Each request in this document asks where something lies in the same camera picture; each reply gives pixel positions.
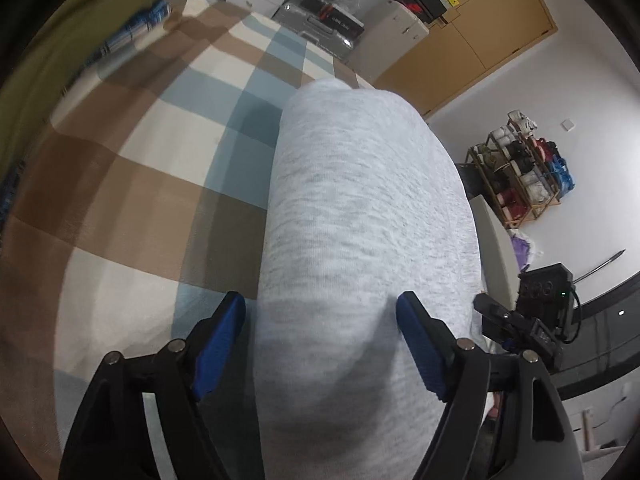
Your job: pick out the purple plastic bag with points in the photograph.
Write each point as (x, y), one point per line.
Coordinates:
(525, 249)

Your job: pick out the black box on suitcase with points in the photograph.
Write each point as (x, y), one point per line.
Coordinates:
(334, 17)

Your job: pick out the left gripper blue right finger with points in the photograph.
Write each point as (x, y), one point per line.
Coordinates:
(430, 343)

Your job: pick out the white small cabinet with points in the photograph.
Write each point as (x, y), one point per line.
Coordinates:
(390, 31)

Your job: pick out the light grey sweatshirt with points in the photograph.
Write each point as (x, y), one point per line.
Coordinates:
(365, 203)

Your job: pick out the grey bed footboard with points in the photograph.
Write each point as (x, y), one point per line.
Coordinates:
(499, 265)

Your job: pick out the silver aluminium suitcase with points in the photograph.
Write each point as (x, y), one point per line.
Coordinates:
(306, 25)

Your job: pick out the checkered bed sheet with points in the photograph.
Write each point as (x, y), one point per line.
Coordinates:
(144, 204)

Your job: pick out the wooden door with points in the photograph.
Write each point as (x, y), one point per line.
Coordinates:
(468, 44)

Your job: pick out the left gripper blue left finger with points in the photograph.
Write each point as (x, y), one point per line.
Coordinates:
(212, 340)

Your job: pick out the wooden shoe rack with shoes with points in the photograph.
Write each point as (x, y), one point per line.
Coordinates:
(519, 174)

